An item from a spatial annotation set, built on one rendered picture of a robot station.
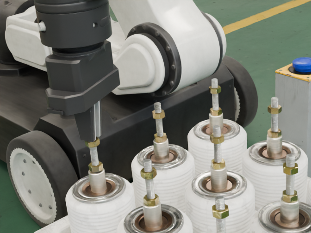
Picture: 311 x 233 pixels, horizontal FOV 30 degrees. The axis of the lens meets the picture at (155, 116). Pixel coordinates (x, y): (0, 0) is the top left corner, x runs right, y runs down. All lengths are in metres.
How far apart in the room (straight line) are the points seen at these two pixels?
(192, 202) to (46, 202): 0.45
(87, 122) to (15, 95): 0.68
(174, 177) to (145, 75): 0.28
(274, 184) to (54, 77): 0.35
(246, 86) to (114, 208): 0.68
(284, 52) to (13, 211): 1.15
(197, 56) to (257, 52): 1.00
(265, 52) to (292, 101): 1.06
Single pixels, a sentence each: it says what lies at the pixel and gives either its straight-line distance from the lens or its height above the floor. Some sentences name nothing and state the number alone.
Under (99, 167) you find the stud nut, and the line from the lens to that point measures 0.79.
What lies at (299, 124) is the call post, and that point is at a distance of 1.02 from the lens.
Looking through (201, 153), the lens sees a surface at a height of 0.23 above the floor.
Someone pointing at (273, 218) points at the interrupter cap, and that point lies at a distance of 0.73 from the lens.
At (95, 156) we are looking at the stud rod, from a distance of 0.79.
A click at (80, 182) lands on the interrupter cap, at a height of 0.25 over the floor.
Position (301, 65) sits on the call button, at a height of 0.33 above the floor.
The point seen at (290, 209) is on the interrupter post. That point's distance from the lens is 0.72.
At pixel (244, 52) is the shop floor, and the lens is 2.07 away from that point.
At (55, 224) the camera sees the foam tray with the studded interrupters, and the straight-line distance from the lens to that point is 0.89.
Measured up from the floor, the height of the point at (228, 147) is 0.24.
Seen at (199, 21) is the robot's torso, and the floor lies 0.37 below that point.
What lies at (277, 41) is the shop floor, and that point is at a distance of 2.17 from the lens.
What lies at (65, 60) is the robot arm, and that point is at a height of 0.46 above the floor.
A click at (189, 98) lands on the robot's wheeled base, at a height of 0.18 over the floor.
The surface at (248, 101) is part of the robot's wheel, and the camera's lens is 1.39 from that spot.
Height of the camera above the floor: 0.68
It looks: 25 degrees down
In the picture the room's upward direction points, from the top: 5 degrees counter-clockwise
